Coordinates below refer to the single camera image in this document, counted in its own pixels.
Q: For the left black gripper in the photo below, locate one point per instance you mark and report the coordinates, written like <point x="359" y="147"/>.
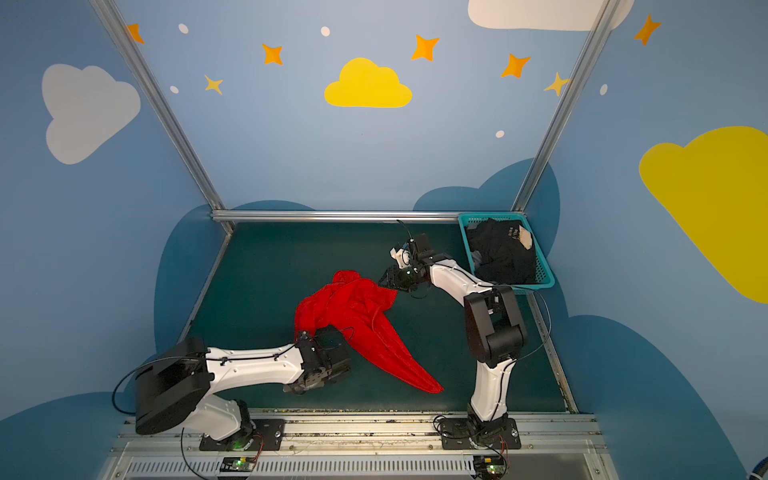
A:
<point x="327" y="365"/>

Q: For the teal plastic basket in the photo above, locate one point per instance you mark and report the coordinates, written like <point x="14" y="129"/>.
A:
<point x="544" y="276"/>

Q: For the right aluminium corner post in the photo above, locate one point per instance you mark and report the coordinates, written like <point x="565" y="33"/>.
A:
<point x="583" y="67"/>

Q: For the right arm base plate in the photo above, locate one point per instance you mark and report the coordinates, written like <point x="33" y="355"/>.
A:
<point x="463" y="433"/>

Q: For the back aluminium frame bar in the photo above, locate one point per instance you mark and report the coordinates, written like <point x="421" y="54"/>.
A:
<point x="274" y="216"/>

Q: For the left green circuit board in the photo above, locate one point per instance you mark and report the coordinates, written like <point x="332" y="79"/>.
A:
<point x="244" y="465"/>

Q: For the right green circuit board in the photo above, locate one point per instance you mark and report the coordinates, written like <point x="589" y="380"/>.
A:
<point x="489" y="467"/>

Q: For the green circuit board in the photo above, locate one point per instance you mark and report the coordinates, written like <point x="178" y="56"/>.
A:
<point x="244" y="465"/>
<point x="489" y="467"/>

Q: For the aluminium corner post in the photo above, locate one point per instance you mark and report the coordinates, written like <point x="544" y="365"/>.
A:
<point x="583" y="67"/>
<point x="113" y="22"/>

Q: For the left aluminium corner post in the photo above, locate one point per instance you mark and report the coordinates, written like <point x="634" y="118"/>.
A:
<point x="113" y="22"/>

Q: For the red t-shirt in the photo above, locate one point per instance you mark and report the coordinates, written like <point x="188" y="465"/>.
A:
<point x="357" y="308"/>

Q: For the black t-shirt in basket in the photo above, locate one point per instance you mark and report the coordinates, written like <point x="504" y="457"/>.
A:
<point x="502" y="252"/>

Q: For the left side aluminium rail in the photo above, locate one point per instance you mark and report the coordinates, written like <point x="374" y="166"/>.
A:
<point x="228" y="233"/>

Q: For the right side aluminium rail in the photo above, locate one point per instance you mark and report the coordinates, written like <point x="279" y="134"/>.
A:
<point x="543" y="320"/>

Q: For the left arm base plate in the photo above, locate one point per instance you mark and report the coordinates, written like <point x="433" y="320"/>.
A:
<point x="262" y="435"/>

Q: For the aluminium rail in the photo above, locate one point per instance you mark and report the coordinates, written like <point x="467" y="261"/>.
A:
<point x="228" y="233"/>
<point x="543" y="320"/>

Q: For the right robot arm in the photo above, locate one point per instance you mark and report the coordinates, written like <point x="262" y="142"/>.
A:
<point x="494" y="326"/>

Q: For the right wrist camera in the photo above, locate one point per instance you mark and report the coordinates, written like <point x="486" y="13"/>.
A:
<point x="415" y="251"/>

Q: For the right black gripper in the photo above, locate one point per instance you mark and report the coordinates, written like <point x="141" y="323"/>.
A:
<point x="395" y="278"/>

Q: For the front aluminium rail frame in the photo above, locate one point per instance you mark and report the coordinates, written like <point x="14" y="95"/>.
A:
<point x="369" y="445"/>

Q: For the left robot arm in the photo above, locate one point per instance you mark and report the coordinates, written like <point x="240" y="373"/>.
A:
<point x="181" y="389"/>

